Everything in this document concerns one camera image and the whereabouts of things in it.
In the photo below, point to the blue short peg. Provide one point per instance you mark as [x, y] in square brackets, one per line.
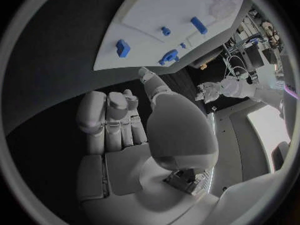
[165, 31]

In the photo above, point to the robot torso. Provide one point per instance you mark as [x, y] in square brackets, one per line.
[234, 135]

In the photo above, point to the white task board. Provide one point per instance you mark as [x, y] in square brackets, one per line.
[152, 13]

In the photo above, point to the blue tiny peg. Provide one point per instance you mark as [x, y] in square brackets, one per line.
[182, 45]

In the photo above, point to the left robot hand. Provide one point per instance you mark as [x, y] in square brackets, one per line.
[209, 92]

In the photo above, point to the equipment rack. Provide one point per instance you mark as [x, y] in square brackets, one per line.
[254, 54]

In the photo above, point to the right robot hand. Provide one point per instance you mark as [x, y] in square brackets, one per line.
[178, 131]

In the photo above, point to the blue long block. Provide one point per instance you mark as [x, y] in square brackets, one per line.
[199, 25]

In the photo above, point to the blue plug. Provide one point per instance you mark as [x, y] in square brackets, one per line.
[169, 57]

